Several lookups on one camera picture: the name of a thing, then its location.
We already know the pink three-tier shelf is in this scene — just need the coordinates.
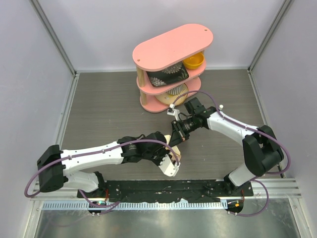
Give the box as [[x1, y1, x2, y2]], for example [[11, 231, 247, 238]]
[[132, 23, 213, 113]]

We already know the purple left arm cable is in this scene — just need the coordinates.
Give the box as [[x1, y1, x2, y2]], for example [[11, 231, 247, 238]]
[[24, 139, 180, 214]]

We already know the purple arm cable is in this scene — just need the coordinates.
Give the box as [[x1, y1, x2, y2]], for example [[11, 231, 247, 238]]
[[172, 90, 292, 217], [24, 139, 180, 214]]

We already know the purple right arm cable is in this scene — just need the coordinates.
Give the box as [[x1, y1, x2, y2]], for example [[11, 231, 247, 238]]
[[172, 90, 292, 217]]

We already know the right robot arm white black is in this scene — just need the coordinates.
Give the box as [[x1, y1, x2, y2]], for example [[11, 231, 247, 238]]
[[167, 98, 284, 196]]

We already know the aluminium frame rail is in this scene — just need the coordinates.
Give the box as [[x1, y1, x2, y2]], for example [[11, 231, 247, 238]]
[[29, 0, 77, 77], [248, 0, 294, 74]]

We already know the aluminium frame rail right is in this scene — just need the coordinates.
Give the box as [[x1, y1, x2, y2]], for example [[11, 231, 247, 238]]
[[248, 0, 294, 74]]

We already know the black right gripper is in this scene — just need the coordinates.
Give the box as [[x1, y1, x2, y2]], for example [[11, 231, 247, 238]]
[[169, 116, 198, 149]]

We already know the striped small bowl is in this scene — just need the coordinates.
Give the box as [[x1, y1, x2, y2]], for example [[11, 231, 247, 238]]
[[167, 84, 186, 96]]

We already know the beige patterned plate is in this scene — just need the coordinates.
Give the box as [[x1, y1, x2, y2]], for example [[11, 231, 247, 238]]
[[155, 83, 188, 106]]

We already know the aluminium frame rail left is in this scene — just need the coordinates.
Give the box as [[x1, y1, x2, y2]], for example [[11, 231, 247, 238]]
[[29, 0, 77, 77]]

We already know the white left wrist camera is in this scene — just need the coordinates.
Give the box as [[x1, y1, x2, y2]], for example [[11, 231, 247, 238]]
[[158, 155, 180, 177]]

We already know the white slotted cable duct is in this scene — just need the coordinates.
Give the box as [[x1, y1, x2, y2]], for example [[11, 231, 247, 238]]
[[42, 199, 227, 212]]

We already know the pink envelope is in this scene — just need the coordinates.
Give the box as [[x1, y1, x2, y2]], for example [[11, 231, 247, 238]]
[[169, 146, 181, 163]]

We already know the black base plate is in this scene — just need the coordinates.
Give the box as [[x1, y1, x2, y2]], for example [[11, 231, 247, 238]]
[[85, 179, 254, 203]]

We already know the yellow bowl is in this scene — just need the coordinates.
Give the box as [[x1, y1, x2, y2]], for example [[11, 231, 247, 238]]
[[182, 52, 205, 69]]

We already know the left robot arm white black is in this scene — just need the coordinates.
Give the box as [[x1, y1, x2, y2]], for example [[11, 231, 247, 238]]
[[37, 132, 176, 198]]

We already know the black floral plate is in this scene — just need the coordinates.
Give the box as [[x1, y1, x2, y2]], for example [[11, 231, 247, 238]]
[[147, 61, 189, 87]]

